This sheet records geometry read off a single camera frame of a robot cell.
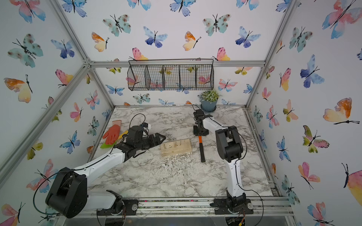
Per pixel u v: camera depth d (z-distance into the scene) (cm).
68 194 41
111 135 99
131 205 74
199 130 91
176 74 98
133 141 66
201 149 95
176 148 93
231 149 58
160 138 78
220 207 74
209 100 107
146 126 80
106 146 96
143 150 74
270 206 76
